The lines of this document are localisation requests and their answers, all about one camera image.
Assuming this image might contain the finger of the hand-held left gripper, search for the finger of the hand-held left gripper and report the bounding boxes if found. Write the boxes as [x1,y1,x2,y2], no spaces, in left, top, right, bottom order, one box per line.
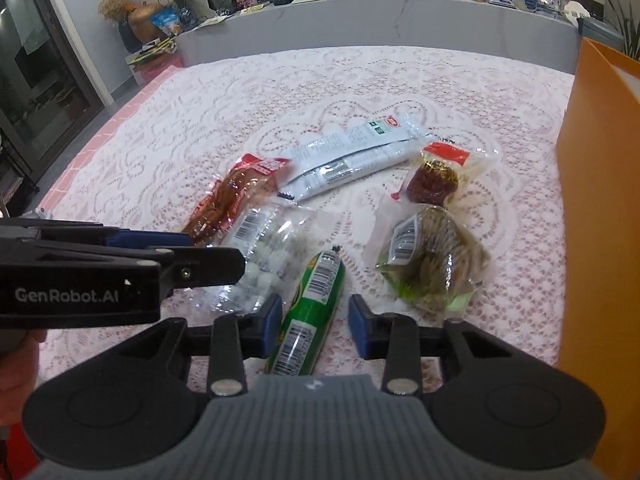
[102,228,195,250]
[150,245,247,298]

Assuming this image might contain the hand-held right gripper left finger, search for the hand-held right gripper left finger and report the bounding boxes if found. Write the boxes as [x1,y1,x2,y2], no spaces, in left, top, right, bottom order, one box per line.
[114,292,284,397]

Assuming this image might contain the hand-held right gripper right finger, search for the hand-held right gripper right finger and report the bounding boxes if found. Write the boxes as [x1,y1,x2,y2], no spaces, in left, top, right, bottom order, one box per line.
[347,293,507,396]

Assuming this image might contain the green sausage stick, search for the green sausage stick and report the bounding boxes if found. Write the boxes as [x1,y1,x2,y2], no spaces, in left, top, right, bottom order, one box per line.
[263,244,347,377]

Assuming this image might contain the clear packet of white candies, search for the clear packet of white candies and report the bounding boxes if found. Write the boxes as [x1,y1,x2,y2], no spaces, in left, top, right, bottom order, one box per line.
[192,197,346,319]

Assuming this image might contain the orange cardboard box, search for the orange cardboard box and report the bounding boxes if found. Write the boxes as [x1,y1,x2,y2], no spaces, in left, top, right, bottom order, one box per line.
[554,36,640,480]

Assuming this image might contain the person's left hand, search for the person's left hand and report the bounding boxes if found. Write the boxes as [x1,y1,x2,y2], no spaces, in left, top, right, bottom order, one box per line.
[0,330,49,422]

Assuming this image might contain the clear packet of brown sticks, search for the clear packet of brown sticks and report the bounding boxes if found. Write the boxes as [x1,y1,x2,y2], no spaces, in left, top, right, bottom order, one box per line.
[180,152,294,249]

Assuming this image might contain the clear packet of green vegetables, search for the clear packet of green vegetables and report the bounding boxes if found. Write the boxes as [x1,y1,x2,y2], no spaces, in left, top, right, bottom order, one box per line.
[362,194,494,314]

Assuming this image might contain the pink checked cloth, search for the pink checked cloth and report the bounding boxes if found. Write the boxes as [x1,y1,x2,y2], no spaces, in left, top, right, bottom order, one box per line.
[34,64,182,222]

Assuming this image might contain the clear packet of dark dates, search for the clear packet of dark dates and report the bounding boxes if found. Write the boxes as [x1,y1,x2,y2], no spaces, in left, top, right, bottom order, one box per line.
[392,139,504,206]

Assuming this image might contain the pink storage box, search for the pink storage box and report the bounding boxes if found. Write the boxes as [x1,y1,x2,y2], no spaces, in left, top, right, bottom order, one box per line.
[131,59,177,84]

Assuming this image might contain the long white snack packet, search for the long white snack packet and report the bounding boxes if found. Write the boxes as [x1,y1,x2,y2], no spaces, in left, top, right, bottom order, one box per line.
[277,112,434,204]

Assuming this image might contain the yellow and green papers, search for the yellow and green papers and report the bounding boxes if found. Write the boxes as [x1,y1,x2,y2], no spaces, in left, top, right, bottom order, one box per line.
[126,39,179,67]

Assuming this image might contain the glass sliding door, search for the glass sliding door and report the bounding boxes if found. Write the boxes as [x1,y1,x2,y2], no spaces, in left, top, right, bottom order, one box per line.
[0,0,107,202]

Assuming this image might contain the brown round vase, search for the brown round vase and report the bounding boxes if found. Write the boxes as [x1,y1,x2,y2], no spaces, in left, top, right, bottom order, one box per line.
[127,2,166,44]

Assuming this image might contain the blue snack bag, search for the blue snack bag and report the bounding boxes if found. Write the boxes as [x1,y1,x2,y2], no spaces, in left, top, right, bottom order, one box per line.
[150,7,182,36]

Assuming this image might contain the dried yellow flowers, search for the dried yellow flowers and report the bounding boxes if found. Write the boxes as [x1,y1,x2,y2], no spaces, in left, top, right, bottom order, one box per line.
[97,0,136,24]

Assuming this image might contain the white marble television console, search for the white marble television console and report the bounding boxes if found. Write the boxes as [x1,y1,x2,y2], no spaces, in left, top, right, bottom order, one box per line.
[171,0,582,77]

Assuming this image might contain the grey round bin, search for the grey round bin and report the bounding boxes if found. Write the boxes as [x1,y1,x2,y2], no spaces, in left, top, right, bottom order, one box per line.
[574,14,626,57]

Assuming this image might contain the white round device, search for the white round device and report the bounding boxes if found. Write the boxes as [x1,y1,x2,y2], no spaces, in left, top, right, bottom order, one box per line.
[559,0,589,24]

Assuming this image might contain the long-leaf plant in black pot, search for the long-leaf plant in black pot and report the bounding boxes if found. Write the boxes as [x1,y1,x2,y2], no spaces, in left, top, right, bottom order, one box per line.
[592,0,640,62]

